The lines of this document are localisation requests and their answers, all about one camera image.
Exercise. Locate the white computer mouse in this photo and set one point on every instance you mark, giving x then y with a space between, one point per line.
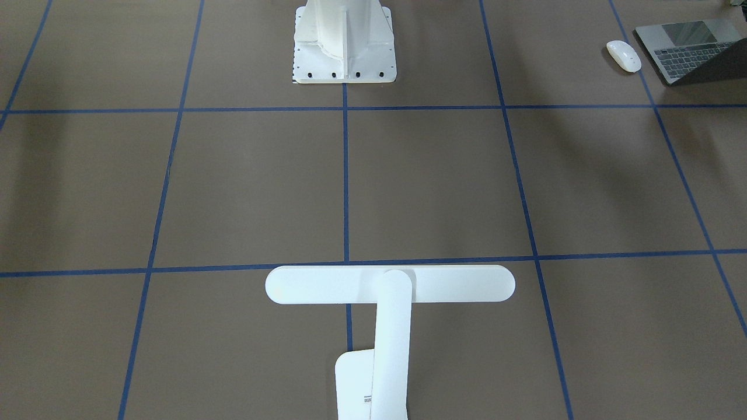
624 55

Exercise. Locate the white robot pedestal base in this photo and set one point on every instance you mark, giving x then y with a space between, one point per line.
344 42

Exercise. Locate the white desk lamp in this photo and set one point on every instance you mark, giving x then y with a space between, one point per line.
372 384

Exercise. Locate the grey laptop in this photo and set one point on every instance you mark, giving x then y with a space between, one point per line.
699 51

